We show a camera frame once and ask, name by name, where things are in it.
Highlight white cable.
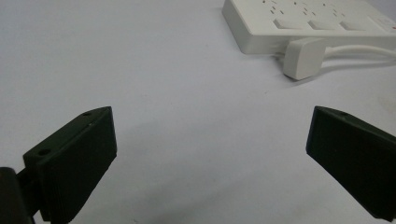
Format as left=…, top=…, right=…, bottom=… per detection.
left=321, top=45, right=396, bottom=66

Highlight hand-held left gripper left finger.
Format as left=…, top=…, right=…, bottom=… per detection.
left=22, top=105, right=118, bottom=224

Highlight white plug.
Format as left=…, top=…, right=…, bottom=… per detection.
left=282, top=37, right=327, bottom=81

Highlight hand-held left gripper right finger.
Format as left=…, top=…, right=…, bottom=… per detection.
left=305, top=105, right=396, bottom=222

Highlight white power strip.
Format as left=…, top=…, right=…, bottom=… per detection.
left=221, top=0, right=396, bottom=56

